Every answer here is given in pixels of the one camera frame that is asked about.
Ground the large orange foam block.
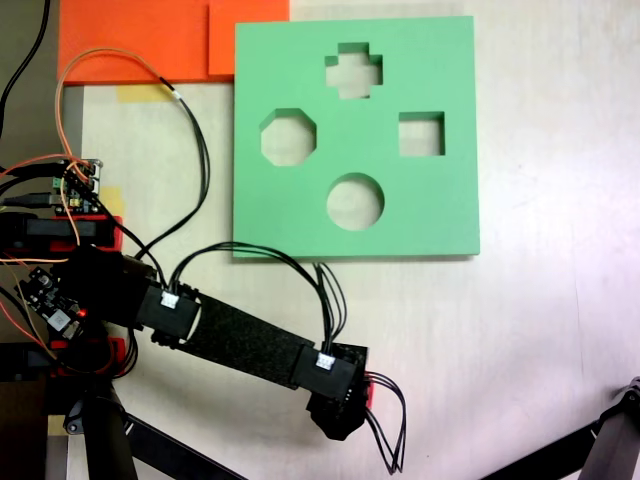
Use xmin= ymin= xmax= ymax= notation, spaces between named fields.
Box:
xmin=57 ymin=0 xmax=211 ymax=85

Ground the green shape sorter board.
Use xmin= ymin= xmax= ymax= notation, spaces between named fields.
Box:
xmin=232 ymin=15 xmax=481 ymax=261

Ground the black tripod leg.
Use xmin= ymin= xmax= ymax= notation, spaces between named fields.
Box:
xmin=482 ymin=375 xmax=640 ymax=480
xmin=62 ymin=374 xmax=247 ymax=480

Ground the black table clamp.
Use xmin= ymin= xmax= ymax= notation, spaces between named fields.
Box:
xmin=0 ymin=344 xmax=99 ymax=381
xmin=0 ymin=212 xmax=99 ymax=249

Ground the small yellow tape piece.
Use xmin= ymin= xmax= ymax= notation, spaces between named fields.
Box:
xmin=102 ymin=187 xmax=125 ymax=214

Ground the motor driver circuit board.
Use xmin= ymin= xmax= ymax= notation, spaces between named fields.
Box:
xmin=51 ymin=158 xmax=104 ymax=216

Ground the wide yellow tape strip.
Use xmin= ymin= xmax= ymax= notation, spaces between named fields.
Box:
xmin=117 ymin=84 xmax=172 ymax=104

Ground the black gripper motor cable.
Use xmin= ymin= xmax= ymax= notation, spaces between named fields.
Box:
xmin=362 ymin=372 xmax=408 ymax=475

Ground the black forearm motor cable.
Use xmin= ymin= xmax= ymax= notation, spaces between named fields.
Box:
xmin=169 ymin=242 xmax=347 ymax=359

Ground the long black wire bundle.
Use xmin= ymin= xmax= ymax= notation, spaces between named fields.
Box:
xmin=132 ymin=74 xmax=211 ymax=261

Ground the black usb cable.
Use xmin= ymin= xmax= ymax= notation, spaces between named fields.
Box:
xmin=0 ymin=192 xmax=66 ymax=209

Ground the black power cable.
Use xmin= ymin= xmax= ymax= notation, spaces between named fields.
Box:
xmin=0 ymin=160 xmax=66 ymax=177

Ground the thin orange wire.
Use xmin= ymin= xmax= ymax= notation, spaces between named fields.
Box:
xmin=54 ymin=47 xmax=166 ymax=251

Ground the thick black cable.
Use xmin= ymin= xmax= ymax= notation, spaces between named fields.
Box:
xmin=0 ymin=0 xmax=52 ymax=137

